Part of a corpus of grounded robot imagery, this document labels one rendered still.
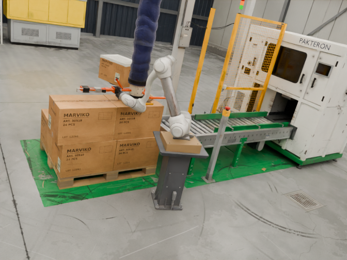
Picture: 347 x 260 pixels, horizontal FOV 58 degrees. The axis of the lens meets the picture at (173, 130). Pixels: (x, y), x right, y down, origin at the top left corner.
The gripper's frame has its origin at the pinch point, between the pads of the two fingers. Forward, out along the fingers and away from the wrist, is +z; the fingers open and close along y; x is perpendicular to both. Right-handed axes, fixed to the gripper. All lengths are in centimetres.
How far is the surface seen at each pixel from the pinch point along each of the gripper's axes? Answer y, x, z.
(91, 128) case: 36, -31, -21
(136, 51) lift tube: -44.7, 17.0, -3.0
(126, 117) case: 25.2, 8.8, -19.6
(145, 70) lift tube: -26.1, 28.2, -9.0
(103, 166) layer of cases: 85, -11, -21
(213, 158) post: 72, 124, -53
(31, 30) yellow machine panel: 68, 43, 724
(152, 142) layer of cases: 60, 48, -21
